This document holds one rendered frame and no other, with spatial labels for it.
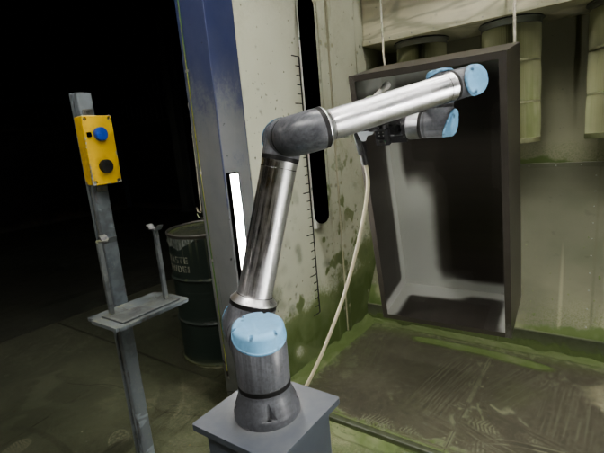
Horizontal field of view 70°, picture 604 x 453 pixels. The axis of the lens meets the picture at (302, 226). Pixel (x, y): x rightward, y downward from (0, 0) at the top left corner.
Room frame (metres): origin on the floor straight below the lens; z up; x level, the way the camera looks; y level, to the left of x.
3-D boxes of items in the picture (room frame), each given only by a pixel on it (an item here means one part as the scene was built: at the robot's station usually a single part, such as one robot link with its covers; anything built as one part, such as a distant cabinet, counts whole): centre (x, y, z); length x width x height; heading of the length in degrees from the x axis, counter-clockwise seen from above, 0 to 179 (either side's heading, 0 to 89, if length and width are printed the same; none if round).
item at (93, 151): (1.68, 0.75, 1.42); 0.12 x 0.06 x 0.26; 144
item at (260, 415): (1.11, 0.15, 0.69); 0.19 x 0.19 x 0.10
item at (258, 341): (1.12, 0.15, 0.83); 0.17 x 0.15 x 0.18; 18
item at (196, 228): (2.82, 0.62, 0.86); 0.54 x 0.54 x 0.01
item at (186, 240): (2.82, 0.62, 0.44); 0.59 x 0.58 x 0.89; 34
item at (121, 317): (1.62, 0.67, 0.95); 0.26 x 0.15 x 0.32; 144
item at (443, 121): (1.50, -0.50, 1.41); 0.12 x 0.09 x 0.10; 58
